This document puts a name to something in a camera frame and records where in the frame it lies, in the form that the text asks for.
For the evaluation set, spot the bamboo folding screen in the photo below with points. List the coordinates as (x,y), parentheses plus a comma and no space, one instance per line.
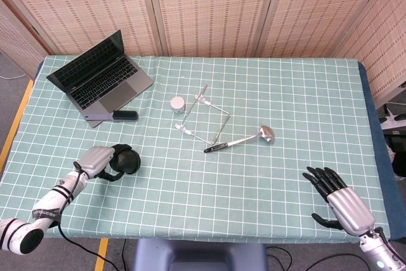
(215,7)

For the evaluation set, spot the green checked tablecloth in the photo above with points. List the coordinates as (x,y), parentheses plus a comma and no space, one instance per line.
(222,188)

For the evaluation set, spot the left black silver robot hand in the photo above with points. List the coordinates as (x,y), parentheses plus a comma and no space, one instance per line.
(95,158)

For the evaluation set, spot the blue table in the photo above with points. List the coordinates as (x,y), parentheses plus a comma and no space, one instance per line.
(377,131)

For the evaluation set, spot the grey open laptop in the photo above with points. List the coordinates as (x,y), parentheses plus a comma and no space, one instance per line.
(104,87)

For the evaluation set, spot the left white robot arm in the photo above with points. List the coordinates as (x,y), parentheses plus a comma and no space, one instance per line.
(47,210)

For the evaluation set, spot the black bag on floor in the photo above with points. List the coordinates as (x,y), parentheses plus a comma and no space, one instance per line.
(398,153)

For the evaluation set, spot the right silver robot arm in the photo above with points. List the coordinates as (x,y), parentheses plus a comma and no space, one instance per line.
(380,252)

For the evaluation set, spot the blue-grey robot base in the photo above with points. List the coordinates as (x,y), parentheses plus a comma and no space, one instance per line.
(196,256)

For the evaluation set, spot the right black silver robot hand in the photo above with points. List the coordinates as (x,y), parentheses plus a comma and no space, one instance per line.
(349,209)

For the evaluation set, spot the small white jar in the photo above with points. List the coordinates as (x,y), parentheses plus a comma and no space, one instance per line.
(177,103)

